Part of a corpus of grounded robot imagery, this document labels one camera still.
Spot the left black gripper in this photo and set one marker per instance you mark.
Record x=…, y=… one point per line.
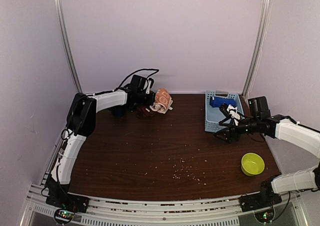
x=151, y=101

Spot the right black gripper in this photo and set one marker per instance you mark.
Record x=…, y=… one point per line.
x=227, y=131

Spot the light blue plastic basket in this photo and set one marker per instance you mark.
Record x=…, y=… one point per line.
x=213, y=115

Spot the orange patterned towel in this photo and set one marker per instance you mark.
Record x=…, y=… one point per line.
x=163, y=101

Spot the blue towel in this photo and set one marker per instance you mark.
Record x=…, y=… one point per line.
x=216, y=102

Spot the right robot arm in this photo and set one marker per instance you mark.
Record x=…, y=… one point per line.
x=279, y=127

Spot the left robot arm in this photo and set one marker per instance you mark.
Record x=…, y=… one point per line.
x=81, y=123

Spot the brown rolled towel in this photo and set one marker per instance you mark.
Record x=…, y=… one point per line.
x=145, y=111

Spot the dark blue mug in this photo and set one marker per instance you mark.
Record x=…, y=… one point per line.
x=118, y=111

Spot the yellow-green bowl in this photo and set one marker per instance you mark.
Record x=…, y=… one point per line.
x=252, y=164

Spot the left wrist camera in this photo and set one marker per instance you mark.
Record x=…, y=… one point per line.
x=149, y=83

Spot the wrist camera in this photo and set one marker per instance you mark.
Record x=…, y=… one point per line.
x=231, y=112
x=149, y=83

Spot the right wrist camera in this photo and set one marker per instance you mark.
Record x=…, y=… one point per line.
x=231, y=112

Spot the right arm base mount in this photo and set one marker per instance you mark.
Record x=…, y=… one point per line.
x=262, y=206

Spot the front aluminium rail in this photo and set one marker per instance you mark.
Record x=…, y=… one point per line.
x=225, y=211

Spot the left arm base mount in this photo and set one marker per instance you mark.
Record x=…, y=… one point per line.
x=67, y=208

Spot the left aluminium frame post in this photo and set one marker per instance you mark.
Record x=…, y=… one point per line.
x=66, y=45

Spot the aluminium frame post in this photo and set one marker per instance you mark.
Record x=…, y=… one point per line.
x=257, y=50
x=66, y=45

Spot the right aluminium frame post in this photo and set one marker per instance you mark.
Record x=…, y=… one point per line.
x=257, y=50

